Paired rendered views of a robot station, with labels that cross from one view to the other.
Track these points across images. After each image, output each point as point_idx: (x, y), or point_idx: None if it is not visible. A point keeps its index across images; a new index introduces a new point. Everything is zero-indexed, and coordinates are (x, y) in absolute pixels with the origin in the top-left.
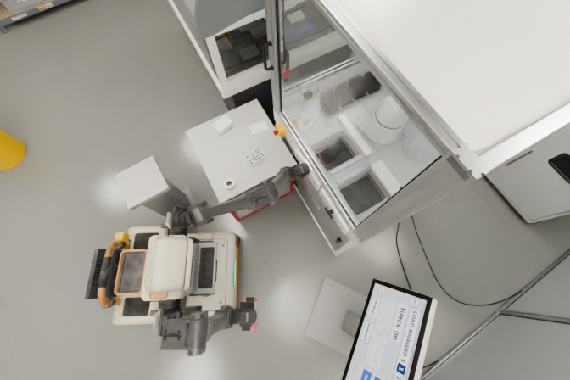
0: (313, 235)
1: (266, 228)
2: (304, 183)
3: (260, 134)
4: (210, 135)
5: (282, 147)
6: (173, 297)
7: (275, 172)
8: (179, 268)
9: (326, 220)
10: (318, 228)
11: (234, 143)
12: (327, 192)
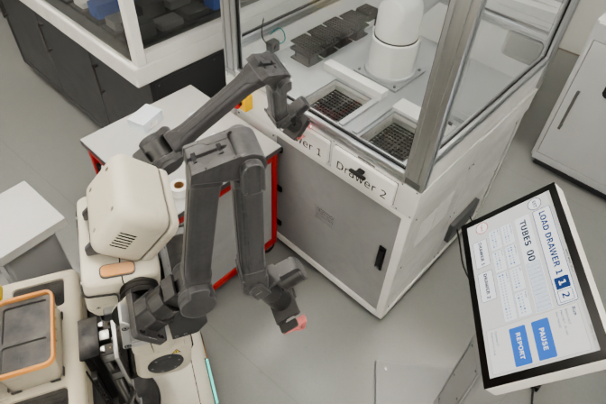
0: (331, 302)
1: (246, 313)
2: (296, 196)
3: None
4: (126, 136)
5: None
6: (146, 270)
7: None
8: (156, 195)
9: (351, 234)
10: (335, 289)
11: None
12: (346, 144)
